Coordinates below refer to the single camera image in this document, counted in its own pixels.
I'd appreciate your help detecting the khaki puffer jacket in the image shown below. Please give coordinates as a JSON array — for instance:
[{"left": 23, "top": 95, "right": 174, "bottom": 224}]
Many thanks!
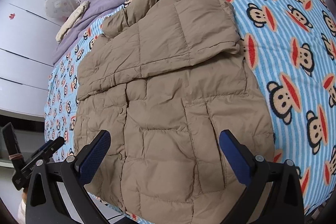
[{"left": 74, "top": 0, "right": 274, "bottom": 223}]

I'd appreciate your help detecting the left hand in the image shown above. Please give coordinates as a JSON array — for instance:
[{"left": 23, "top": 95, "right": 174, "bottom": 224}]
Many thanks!
[{"left": 17, "top": 188, "right": 28, "bottom": 224}]

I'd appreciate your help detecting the white wardrobe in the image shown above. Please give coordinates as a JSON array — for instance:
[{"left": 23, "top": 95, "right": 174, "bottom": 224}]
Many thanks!
[{"left": 1, "top": 0, "right": 60, "bottom": 119}]

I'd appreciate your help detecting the blue striped monkey blanket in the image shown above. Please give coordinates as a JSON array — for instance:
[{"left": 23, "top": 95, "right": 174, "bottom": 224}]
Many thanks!
[{"left": 45, "top": 0, "right": 335, "bottom": 213}]

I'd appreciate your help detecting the cream folded cloth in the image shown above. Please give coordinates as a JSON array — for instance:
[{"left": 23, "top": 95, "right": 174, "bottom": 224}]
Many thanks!
[{"left": 55, "top": 1, "right": 90, "bottom": 44}]

